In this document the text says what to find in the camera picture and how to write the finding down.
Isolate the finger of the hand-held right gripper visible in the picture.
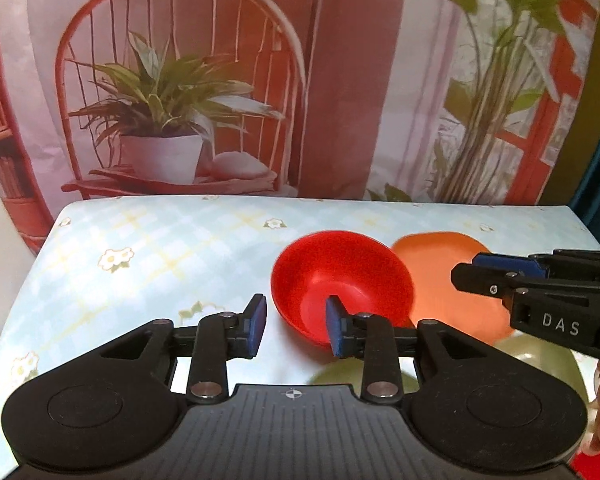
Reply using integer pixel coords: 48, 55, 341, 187
451, 262, 600, 295
471, 248, 600, 281

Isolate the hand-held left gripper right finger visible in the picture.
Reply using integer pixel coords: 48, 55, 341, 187
325, 295, 487, 405

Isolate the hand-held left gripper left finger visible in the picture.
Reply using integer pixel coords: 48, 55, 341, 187
98, 293, 269, 405

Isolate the pale green bowl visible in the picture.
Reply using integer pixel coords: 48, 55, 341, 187
307, 335, 589, 407

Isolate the orange plate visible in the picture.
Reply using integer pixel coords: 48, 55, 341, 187
390, 231, 515, 346

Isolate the red bowl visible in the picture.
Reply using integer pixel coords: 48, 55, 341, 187
270, 230, 415, 345

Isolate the floral checked tablecloth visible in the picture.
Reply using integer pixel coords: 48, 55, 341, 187
0, 195, 600, 480

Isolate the printed backdrop cloth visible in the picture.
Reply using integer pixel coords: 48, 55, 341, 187
0, 0, 600, 257

